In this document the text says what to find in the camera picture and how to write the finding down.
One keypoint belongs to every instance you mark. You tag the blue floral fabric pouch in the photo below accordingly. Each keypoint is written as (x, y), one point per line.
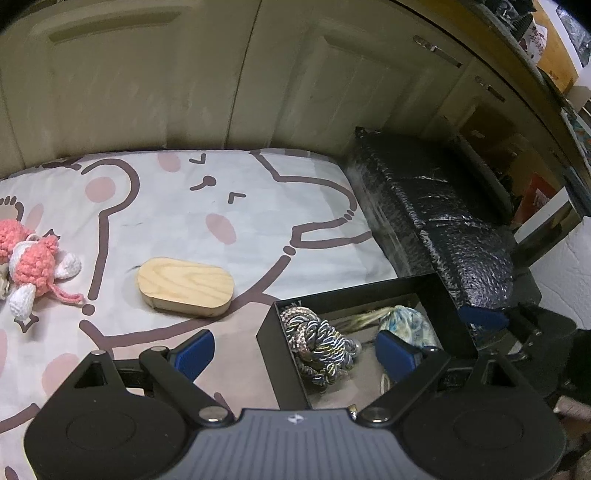
(408, 323)

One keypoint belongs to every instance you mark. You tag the cream cabinet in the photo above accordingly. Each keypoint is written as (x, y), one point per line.
(231, 78)

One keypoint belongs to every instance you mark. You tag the black cardboard box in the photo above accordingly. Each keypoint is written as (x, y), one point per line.
(272, 350)

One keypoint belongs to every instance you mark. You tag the red box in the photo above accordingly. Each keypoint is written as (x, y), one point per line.
(531, 196)

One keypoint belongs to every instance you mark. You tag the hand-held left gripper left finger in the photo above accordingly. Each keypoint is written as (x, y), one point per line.
(198, 353)

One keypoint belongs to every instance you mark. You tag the pink crochet ball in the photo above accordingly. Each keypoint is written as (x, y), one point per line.
(9, 240)

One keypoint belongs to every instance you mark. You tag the oval wooden box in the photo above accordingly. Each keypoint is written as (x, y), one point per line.
(184, 286)

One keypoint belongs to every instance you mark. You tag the pink white crochet doll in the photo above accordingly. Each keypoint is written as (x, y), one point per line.
(37, 265)

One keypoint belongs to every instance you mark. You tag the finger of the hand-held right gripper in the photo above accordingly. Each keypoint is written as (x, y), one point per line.
(482, 318)

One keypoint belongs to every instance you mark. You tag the white foam board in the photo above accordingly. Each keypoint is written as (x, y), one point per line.
(547, 214)

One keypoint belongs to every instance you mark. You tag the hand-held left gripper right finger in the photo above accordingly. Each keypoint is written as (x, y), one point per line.
(395, 355)

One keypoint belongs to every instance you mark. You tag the black wrapped bundle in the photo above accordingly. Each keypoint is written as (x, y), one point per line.
(438, 221)

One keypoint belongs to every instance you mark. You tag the orange box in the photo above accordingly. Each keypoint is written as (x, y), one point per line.
(556, 55)

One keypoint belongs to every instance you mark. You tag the bear printed blanket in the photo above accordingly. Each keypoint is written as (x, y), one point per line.
(184, 207)

